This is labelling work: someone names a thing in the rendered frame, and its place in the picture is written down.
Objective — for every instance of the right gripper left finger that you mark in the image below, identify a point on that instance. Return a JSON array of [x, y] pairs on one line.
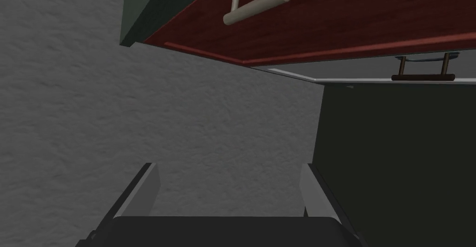
[[138, 193]]

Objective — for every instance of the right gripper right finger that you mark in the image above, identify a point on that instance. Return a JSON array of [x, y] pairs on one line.
[[317, 195]]

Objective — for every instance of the dark green cupboard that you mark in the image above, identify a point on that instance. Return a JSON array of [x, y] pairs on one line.
[[394, 157]]

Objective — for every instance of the red-brown wooden cupboard door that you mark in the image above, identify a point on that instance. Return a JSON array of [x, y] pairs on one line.
[[334, 20]]

